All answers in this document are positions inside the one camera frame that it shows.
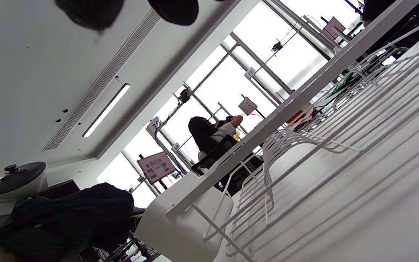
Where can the person's right hand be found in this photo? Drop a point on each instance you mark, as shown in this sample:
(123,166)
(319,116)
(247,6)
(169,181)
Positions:
(93,14)

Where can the person's left hand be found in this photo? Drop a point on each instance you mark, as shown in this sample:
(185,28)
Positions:
(78,218)

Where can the white cutlery bin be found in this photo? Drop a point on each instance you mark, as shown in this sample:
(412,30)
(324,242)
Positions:
(180,233)

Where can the ceiling air vent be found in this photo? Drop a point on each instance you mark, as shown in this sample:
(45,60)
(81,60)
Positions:
(100,80)

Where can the dark display board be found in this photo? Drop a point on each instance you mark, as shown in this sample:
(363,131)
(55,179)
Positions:
(156,167)

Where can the long ceiling light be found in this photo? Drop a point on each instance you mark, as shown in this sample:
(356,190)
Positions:
(106,111)

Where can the white number tag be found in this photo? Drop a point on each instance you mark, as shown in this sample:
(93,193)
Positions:
(154,125)
(250,72)

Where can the black mesh office chair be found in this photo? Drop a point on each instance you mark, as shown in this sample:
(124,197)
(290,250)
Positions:
(216,153)

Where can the red bowl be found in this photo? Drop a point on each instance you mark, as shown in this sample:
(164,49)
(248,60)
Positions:
(296,116)

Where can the green plastic bag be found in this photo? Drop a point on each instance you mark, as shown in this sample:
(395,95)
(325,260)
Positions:
(342,85)

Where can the black frame-mounted camera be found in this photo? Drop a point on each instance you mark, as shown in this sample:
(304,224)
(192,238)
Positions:
(277,46)
(184,96)

